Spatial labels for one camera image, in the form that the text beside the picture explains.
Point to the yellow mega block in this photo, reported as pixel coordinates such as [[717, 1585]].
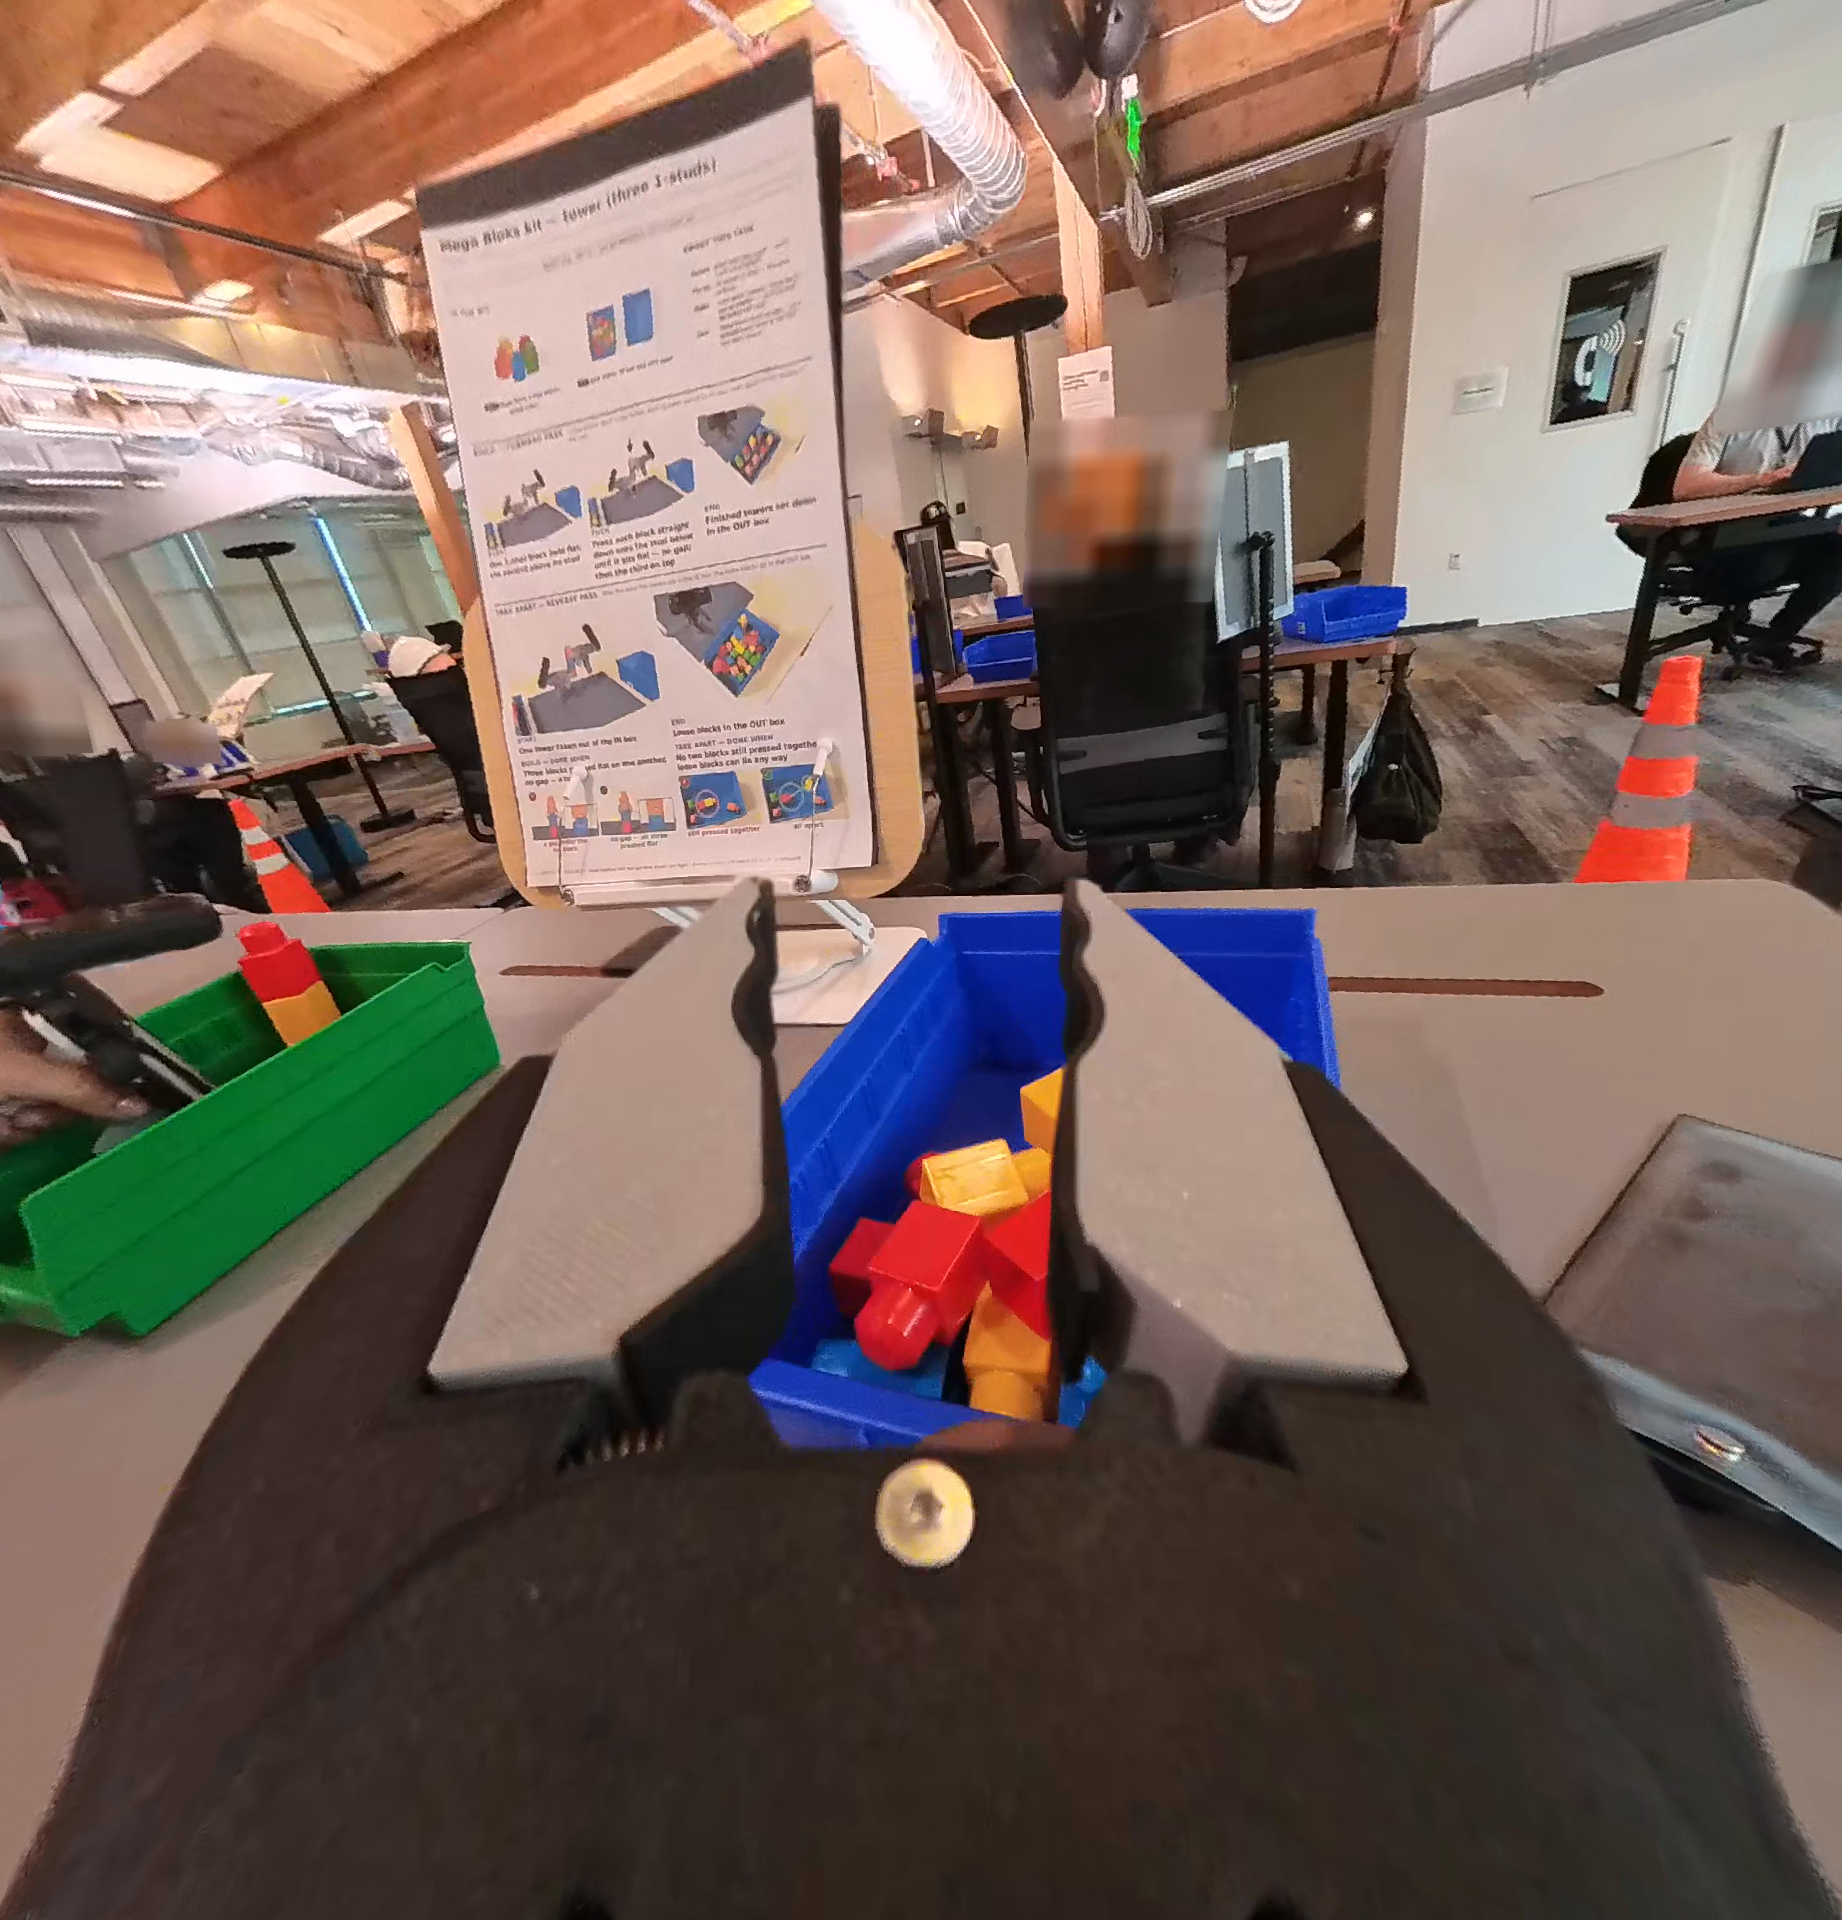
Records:
[[304, 1015]]

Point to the orange traffic cone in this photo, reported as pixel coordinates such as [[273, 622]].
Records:
[[1642, 797], [277, 865]]

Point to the black office chair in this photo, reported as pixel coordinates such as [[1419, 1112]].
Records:
[[1139, 721], [443, 752]]

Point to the person's left hand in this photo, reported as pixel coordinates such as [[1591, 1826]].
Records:
[[37, 1082]]

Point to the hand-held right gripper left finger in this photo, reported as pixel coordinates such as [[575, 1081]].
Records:
[[608, 1201]]

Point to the red mega block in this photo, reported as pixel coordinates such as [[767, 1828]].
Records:
[[277, 962]]

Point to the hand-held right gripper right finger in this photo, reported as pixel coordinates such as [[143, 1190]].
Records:
[[1238, 1201]]

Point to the white display on stand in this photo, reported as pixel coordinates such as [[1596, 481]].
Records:
[[1258, 542]]

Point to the wooden document stand white base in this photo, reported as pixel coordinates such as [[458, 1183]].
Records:
[[893, 691]]

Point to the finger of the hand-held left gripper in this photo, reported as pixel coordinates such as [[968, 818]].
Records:
[[127, 1046]]

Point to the blue plastic bin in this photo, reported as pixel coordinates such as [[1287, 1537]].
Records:
[[1000, 649], [893, 1051], [1348, 613]]

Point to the pile of mixed mega blocks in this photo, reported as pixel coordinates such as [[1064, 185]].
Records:
[[929, 1247]]

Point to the green plastic bin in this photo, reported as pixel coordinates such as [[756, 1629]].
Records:
[[233, 1172]]

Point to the black hanging bag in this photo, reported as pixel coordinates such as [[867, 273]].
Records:
[[1402, 766]]

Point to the laminated instruction sheet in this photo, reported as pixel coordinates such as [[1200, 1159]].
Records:
[[653, 511]]

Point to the grey flat pad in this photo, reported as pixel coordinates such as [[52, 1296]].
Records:
[[1762, 1322]]

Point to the wooden office desk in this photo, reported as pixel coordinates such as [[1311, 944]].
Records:
[[1762, 518]]

